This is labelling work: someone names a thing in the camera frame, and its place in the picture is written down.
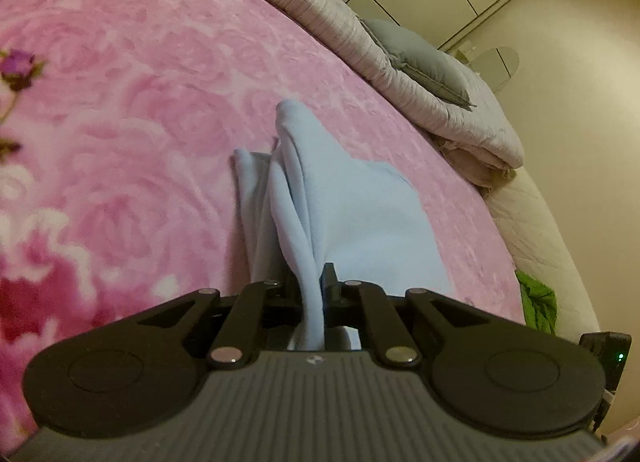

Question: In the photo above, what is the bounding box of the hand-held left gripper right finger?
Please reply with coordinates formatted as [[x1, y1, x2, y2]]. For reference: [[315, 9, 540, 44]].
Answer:
[[322, 263, 504, 370]]

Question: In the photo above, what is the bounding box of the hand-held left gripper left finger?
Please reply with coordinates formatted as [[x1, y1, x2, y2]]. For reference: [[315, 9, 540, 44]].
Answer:
[[136, 277, 302, 371]]

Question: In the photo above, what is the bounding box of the light blue sweatshirt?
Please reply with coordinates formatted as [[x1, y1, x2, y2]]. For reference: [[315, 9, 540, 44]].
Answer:
[[231, 99, 457, 354]]

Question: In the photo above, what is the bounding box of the green cloth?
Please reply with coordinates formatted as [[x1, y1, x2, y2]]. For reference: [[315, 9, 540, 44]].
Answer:
[[515, 269, 559, 334]]

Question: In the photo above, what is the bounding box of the cream headboard cushion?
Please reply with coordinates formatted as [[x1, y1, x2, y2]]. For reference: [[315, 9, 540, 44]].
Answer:
[[482, 169, 602, 339]]

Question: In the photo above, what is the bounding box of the beige folded blanket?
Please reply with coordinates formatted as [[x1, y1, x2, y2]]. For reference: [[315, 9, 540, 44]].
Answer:
[[432, 134, 517, 189]]

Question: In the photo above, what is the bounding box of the grey striped quilt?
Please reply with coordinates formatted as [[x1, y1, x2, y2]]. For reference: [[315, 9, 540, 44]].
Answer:
[[175, 0, 527, 169]]

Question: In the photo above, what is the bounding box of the pink floral blanket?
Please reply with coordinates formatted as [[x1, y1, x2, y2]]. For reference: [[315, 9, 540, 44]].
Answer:
[[0, 0, 527, 444]]

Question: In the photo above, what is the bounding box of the grey pillow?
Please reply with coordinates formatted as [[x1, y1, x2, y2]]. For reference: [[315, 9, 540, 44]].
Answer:
[[357, 18, 477, 108]]

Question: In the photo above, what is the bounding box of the oval mirror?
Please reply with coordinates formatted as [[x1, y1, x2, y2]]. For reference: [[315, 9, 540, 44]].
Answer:
[[467, 46, 520, 92]]

